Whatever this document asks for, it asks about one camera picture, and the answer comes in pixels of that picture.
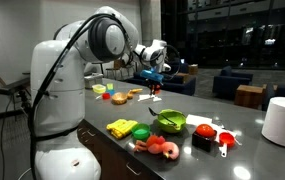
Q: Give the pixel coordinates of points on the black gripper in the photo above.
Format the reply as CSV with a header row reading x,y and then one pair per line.
x,y
154,83

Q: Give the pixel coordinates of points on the small orange measuring cup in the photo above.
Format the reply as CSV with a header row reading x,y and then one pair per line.
x,y
155,90

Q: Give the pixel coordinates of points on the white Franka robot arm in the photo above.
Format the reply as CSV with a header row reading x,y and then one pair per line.
x,y
55,100

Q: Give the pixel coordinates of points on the lime green bowl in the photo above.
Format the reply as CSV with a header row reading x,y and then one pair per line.
x,y
172,121

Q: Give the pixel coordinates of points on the small green bowl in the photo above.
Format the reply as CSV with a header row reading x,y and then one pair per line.
x,y
141,131

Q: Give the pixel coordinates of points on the small red cup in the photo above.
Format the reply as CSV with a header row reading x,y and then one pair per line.
x,y
106,96

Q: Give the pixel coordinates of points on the crumpled white paper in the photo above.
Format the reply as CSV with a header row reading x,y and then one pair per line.
x,y
157,98

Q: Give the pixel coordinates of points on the white folded paper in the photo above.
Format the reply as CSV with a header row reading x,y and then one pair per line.
x,y
145,97

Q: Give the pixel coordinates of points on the wooden toy figure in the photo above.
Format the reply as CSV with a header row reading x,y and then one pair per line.
x,y
133,91

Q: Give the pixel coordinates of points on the wooden box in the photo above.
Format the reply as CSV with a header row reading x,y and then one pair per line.
x,y
193,69

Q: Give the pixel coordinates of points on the yellow and blue cups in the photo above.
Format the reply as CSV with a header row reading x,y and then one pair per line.
x,y
110,87

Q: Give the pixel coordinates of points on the wooden chair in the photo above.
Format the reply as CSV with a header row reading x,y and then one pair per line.
x,y
116,66

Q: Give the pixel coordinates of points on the yellow plastic container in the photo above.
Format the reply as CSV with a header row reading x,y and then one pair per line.
x,y
99,88

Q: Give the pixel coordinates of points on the pink flamingo plush toy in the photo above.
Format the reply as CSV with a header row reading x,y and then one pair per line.
x,y
157,147

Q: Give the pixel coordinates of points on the metal pan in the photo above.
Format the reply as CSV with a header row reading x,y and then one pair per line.
x,y
93,80

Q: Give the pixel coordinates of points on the black box with orange dome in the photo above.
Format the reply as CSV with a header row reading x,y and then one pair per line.
x,y
204,135

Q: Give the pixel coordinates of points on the blue armchair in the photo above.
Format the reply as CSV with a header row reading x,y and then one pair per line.
x,y
230,85

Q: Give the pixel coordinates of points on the dark wood counter cabinet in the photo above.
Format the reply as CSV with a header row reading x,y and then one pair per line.
x,y
115,156

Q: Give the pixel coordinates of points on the wooden side table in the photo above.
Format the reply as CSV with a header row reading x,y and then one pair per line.
x,y
248,96

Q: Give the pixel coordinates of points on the dark armchair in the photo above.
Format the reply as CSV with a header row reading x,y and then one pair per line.
x,y
282,90

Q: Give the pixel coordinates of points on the white paper towel roll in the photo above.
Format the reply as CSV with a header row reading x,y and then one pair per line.
x,y
282,123

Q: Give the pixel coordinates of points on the black camera on tripod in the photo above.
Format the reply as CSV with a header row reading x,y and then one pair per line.
x,y
13,86

